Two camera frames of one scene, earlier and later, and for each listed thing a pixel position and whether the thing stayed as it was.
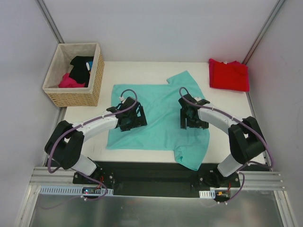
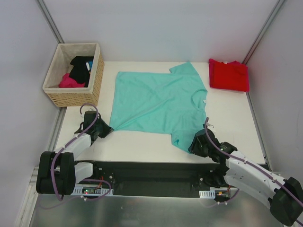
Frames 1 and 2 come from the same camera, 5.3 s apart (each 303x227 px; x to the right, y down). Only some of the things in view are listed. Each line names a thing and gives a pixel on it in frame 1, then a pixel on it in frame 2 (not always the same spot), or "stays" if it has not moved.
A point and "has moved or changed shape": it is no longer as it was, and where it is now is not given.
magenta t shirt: (66, 82) stays
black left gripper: (136, 121) to (101, 129)
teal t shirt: (161, 104) has moved or changed shape
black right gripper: (189, 121) to (197, 145)
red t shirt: (232, 75) stays
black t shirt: (80, 72) stays
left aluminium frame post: (50, 21) stays
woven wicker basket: (75, 76) stays
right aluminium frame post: (254, 46) stays
